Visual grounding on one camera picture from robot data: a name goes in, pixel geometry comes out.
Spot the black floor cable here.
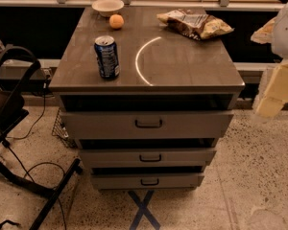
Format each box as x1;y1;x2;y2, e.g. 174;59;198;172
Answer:
3;80;68;230

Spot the blue pepsi can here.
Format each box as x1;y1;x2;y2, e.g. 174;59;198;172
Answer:
94;35;120;80

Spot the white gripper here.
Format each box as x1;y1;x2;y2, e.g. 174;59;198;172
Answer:
251;2;288;119

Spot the grey drawer cabinet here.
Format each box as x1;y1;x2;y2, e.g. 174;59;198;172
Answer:
50;7;244;176

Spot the white bowl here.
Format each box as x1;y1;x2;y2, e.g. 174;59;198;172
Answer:
92;0;124;17

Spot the black chair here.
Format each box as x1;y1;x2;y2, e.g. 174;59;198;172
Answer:
0;44;83;230

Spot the bottom grey drawer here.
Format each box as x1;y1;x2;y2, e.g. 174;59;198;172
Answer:
91;172;204;190

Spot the brown chip bag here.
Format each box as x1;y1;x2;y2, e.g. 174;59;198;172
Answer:
156;9;234;40

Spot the top grey drawer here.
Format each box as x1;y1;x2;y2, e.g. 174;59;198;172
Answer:
61;111;233;139

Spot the wire mesh basket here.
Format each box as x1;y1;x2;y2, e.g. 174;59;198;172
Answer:
52;110;77;149

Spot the grey drawer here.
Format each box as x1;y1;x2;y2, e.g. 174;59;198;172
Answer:
80;148;216;168
91;172;204;190
61;111;233;139

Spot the middle grey drawer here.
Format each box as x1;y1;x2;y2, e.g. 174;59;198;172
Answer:
80;148;216;168

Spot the blue tape cross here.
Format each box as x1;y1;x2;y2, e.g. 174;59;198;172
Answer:
128;190;161;230

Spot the orange fruit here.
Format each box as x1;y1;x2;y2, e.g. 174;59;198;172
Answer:
109;14;124;30

